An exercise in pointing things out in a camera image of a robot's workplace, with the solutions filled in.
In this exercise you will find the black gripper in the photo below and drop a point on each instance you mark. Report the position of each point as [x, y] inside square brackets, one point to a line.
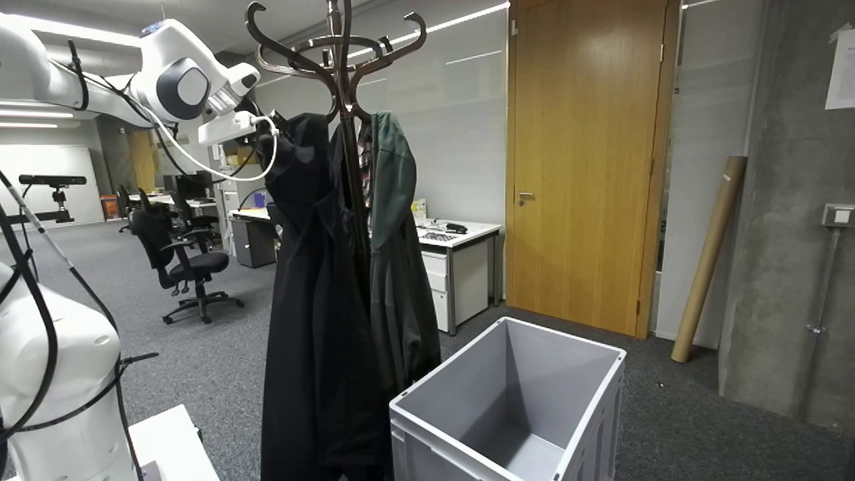
[262, 132]

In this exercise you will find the black hoodie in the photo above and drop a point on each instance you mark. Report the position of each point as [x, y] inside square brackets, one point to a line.
[312, 336]

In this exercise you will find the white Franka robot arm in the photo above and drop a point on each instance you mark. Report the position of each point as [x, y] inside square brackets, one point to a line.
[55, 374]

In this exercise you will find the white robot base platform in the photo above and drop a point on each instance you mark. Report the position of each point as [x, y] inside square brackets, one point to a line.
[175, 443]

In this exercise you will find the grey-white plastic container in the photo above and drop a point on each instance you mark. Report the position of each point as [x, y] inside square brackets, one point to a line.
[536, 408]

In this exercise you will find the white office desk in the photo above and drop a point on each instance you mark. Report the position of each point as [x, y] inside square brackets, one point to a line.
[256, 235]

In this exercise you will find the black jacket with plaid lining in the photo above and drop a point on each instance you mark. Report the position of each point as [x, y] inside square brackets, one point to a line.
[365, 169]

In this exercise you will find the black office chair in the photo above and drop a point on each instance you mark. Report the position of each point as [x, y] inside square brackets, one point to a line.
[189, 263]

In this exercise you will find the dark green jacket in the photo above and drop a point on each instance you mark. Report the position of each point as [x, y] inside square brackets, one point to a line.
[402, 283]

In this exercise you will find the black stapler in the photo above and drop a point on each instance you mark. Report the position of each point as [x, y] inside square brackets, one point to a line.
[456, 227]

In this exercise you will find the black stand with crossbar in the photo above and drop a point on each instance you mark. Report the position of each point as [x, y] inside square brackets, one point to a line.
[55, 180]

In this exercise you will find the light wooden door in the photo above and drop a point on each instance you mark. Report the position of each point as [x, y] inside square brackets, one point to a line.
[588, 169]

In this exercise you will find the brown cardboard tube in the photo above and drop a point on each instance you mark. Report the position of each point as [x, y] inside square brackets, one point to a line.
[710, 257]

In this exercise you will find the white paper sheet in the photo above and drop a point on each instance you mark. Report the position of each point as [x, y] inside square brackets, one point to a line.
[842, 68]

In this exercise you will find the grey wall switch box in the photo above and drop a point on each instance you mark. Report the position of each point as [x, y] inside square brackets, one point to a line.
[839, 213]

